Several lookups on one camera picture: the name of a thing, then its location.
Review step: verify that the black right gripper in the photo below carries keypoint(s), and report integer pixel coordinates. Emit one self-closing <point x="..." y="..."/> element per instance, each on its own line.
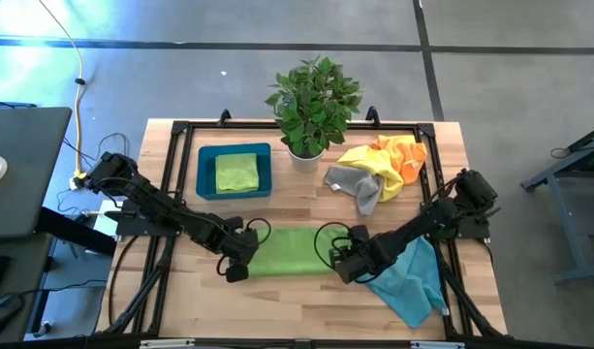
<point x="357" y="264"/>

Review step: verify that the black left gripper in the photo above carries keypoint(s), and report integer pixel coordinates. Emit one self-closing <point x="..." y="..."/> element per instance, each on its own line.
<point x="240" y="247"/>

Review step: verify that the grey microfiber towel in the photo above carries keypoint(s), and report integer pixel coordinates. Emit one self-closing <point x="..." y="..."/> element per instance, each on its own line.
<point x="359" y="186"/>

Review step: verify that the lime green microfiber towel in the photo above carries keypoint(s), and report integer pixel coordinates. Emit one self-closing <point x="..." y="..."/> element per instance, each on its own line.
<point x="236" y="172"/>

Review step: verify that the light blue microfiber towel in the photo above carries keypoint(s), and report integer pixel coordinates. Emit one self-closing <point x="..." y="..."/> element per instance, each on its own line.
<point x="413" y="286"/>

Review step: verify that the teal plastic bin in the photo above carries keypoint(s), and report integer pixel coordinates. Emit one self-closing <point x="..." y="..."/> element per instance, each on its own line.
<point x="207" y="169"/>

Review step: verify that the yellow microfiber towel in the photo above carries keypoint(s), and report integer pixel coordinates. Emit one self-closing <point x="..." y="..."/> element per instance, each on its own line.
<point x="374" y="162"/>

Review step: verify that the orange microfiber towel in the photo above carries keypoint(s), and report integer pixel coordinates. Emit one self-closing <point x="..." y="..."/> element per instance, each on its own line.
<point x="410" y="160"/>

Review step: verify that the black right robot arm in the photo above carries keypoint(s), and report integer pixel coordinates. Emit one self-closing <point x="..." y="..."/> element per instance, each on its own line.
<point x="422" y="223"/>

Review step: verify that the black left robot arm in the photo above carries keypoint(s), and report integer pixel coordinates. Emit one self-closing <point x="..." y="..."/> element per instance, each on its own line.
<point x="151" y="199"/>

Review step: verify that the small white box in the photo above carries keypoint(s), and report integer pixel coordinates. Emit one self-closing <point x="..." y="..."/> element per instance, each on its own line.
<point x="105" y="223"/>

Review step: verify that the green plant in white pot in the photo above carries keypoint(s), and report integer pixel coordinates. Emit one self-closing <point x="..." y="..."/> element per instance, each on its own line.
<point x="313" y="106"/>

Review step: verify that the yellow plug white socket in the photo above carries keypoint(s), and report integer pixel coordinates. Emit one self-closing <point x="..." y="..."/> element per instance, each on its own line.
<point x="79" y="178"/>

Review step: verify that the black side desk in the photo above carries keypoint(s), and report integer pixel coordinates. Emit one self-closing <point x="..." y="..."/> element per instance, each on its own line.
<point x="25" y="271"/>

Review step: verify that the dark grey side desk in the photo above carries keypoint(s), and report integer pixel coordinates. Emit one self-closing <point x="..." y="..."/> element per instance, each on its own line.
<point x="30" y="169"/>

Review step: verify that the black computer mouse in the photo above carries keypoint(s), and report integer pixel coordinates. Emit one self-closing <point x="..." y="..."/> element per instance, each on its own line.
<point x="3" y="315"/>

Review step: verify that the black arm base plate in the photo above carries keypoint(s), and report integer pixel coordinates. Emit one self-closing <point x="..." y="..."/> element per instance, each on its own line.
<point x="471" y="230"/>
<point x="136" y="227"/>

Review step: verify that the white bracket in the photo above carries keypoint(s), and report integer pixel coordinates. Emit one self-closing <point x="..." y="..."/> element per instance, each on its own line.
<point x="437" y="345"/>
<point x="168" y="344"/>

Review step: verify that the black aluminium table frame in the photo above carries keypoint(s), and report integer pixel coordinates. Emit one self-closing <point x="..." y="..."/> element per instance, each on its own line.
<point x="228" y="125"/>

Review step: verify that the blue-grey metal table frame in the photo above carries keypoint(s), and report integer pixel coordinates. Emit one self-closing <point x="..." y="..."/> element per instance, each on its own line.
<point x="580" y="275"/>

